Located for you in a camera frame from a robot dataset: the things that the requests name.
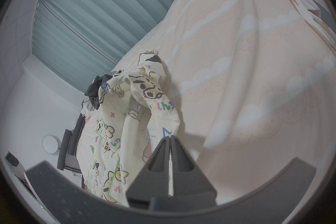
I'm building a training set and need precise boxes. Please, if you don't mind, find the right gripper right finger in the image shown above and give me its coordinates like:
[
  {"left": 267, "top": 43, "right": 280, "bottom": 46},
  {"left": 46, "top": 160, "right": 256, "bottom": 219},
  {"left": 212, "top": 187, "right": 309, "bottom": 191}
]
[{"left": 171, "top": 136, "right": 218, "bottom": 204}]

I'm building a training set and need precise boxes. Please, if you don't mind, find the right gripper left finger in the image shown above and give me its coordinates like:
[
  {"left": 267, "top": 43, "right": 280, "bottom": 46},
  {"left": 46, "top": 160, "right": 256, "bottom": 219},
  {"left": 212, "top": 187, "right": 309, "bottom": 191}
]
[{"left": 126, "top": 136, "right": 171, "bottom": 205}]

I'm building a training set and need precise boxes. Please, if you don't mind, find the white printed pyjama top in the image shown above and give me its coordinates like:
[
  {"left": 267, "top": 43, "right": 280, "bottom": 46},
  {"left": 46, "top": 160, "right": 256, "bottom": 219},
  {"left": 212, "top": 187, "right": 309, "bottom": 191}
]
[{"left": 81, "top": 50, "right": 184, "bottom": 208}]

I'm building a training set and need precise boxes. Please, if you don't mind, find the dark grey low cabinet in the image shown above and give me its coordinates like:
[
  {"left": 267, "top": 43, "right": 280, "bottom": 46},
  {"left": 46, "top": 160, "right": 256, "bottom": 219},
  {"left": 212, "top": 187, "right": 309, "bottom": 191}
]
[{"left": 58, "top": 113, "right": 86, "bottom": 172}]

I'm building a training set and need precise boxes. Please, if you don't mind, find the white grey blue knit sweater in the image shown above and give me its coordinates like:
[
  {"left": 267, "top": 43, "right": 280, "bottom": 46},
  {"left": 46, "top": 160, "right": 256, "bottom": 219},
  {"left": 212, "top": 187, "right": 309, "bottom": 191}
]
[{"left": 79, "top": 101, "right": 93, "bottom": 122}]

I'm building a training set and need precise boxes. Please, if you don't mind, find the black garment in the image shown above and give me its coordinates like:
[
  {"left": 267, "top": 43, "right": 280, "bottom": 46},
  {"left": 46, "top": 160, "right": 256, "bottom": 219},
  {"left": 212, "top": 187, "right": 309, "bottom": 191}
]
[{"left": 85, "top": 75, "right": 113, "bottom": 110}]

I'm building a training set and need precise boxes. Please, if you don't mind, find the white round object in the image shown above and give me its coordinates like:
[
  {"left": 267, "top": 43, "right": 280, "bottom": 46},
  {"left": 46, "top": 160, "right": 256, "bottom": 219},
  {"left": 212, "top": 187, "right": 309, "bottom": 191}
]
[{"left": 42, "top": 134, "right": 59, "bottom": 155}]

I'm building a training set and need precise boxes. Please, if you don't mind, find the bed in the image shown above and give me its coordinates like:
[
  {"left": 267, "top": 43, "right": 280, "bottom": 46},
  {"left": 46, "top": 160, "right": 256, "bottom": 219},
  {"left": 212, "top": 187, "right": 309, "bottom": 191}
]
[{"left": 79, "top": 0, "right": 336, "bottom": 208}]

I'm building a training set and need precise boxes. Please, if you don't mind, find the white heart printed pillow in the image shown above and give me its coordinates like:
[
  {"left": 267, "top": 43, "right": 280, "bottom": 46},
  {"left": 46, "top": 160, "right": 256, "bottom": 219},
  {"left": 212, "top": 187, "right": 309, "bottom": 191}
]
[{"left": 247, "top": 0, "right": 336, "bottom": 50}]

